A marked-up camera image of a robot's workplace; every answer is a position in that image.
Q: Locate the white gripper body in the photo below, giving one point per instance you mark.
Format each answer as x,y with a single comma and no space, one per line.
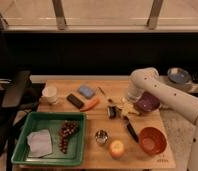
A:
133,93

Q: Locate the yellow banana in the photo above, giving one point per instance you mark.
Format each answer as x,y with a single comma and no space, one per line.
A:
128,108

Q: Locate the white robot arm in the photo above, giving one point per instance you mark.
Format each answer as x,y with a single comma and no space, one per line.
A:
147,79

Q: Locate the purple bowl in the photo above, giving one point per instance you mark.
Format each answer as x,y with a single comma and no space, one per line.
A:
147,102

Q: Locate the orange red bowl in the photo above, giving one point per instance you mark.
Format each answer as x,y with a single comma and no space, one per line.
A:
152,141

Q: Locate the thin dark pen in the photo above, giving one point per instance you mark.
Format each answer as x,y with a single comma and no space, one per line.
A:
105,95

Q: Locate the black silver cylinder can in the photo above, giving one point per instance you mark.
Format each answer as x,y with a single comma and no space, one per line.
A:
111,110

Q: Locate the orange carrot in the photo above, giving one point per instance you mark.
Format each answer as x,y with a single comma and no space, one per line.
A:
89,105

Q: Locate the grey blue plate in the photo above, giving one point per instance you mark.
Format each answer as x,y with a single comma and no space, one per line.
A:
178,75

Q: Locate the blue sponge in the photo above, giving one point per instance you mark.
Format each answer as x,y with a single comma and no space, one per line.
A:
86,91

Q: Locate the small metal cup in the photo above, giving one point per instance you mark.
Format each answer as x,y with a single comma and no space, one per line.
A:
101,137

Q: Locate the black rectangular block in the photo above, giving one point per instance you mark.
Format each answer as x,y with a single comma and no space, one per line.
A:
75,101

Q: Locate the yellow red apple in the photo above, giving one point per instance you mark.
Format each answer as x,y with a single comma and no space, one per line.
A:
116,149

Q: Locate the purple grape bunch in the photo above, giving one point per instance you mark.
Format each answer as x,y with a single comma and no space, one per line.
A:
67,130

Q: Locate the white paper cup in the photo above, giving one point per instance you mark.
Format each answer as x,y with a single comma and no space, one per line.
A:
49,93

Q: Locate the white folded cloth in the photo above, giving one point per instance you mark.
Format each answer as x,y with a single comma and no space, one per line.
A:
40,143

